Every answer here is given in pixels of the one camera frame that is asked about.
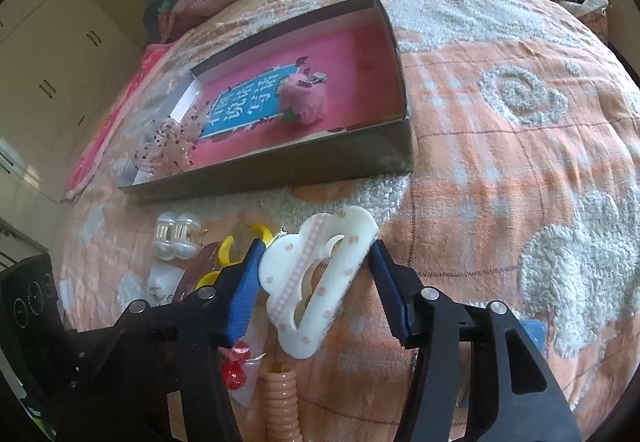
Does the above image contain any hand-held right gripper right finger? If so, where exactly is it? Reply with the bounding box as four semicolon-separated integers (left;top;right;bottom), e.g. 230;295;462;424
367;239;583;442

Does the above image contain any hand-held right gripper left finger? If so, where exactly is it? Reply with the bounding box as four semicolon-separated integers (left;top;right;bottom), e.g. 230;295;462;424
55;239;268;442

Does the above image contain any yellow hair clip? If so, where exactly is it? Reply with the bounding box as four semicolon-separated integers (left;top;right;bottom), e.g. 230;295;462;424
195;222;273;290

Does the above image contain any white cloud-shaped hair clip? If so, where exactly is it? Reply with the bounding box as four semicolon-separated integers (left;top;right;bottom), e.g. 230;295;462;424
259;205;378;359

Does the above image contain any peach hair tie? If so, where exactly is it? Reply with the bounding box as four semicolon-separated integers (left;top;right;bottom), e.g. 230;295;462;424
264;362;303;442

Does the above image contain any small blue box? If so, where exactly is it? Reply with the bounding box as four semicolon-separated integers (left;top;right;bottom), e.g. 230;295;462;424
517;319;547;358

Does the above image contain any shallow cardboard box pink inside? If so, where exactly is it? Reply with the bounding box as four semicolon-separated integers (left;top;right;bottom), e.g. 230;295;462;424
118;0;416;205

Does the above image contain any brown packet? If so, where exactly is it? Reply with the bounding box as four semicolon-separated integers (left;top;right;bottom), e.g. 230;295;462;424
172;242;226;303

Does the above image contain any white face-shaped ornament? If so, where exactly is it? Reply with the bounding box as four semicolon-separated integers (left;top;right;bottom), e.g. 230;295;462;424
147;264;188;308

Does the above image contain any blue printed card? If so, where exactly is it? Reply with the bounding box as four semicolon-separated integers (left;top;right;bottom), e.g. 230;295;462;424
197;64;301;140

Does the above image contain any pink towel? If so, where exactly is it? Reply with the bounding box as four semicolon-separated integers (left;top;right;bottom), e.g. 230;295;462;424
62;44;171;203

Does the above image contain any pink fluffy pompom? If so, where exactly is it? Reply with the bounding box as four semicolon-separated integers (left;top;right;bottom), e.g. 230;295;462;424
278;76;329;124

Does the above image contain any cream wardrobe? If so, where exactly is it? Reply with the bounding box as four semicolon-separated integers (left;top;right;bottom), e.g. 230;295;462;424
0;0;146;203

